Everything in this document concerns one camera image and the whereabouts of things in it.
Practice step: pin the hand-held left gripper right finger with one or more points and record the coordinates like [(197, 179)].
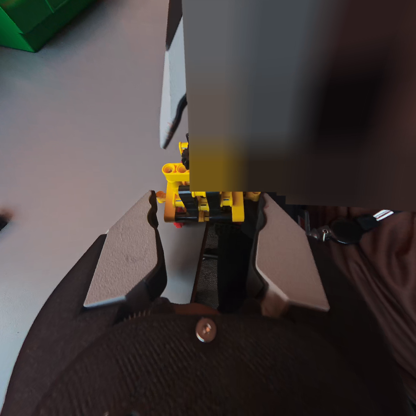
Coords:
[(287, 260)]

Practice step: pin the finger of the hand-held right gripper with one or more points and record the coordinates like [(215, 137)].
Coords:
[(172, 81)]

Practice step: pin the clear badge holder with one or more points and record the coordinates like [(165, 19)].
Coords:
[(304, 222)]

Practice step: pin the black badge reel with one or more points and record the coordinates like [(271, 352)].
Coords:
[(346, 230)]

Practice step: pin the person's brown shirt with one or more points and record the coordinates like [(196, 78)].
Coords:
[(383, 276)]

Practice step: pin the green storage bin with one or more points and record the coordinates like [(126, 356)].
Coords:
[(32, 22)]

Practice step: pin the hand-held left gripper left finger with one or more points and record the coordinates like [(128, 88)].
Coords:
[(125, 250)]

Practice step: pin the yellow black lego vehicle model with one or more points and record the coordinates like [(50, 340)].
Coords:
[(174, 195)]

